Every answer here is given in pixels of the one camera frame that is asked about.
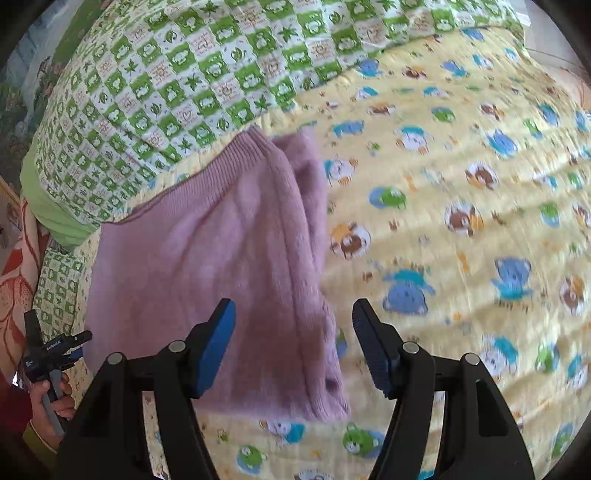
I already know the purple knit sweater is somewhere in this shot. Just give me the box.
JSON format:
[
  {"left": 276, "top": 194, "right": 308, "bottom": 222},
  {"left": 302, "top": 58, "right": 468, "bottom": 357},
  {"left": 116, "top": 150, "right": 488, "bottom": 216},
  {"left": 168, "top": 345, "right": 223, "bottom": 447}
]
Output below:
[{"left": 83, "top": 127, "right": 349, "bottom": 422}]

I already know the person's left hand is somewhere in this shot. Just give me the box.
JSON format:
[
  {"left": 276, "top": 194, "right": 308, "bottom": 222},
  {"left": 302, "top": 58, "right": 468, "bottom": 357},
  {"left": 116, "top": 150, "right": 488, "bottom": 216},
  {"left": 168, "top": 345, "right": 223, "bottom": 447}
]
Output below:
[{"left": 29, "top": 373, "right": 75, "bottom": 450}]

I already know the red floral blanket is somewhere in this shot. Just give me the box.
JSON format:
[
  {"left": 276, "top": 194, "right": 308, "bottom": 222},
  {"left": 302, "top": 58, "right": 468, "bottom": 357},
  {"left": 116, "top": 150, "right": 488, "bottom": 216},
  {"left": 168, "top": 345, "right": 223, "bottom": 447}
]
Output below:
[{"left": 0, "top": 197, "right": 49, "bottom": 389}]

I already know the yellow cartoon bear quilt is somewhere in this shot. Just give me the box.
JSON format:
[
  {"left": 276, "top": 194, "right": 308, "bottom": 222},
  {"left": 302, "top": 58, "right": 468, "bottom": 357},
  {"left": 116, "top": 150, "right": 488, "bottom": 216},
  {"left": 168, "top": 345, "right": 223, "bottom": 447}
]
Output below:
[{"left": 68, "top": 25, "right": 591, "bottom": 480}]

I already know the green checkered folded quilt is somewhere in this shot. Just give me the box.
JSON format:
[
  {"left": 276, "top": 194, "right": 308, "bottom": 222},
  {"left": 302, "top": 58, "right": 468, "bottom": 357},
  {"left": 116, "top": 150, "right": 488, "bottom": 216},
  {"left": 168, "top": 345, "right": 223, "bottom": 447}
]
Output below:
[{"left": 21, "top": 0, "right": 523, "bottom": 246}]

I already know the landscape painting on wall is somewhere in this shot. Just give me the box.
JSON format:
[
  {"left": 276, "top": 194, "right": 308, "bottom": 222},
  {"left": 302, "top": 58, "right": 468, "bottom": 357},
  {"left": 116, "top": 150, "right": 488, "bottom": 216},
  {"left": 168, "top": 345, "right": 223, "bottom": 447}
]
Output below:
[{"left": 1, "top": 1, "right": 109, "bottom": 192}]

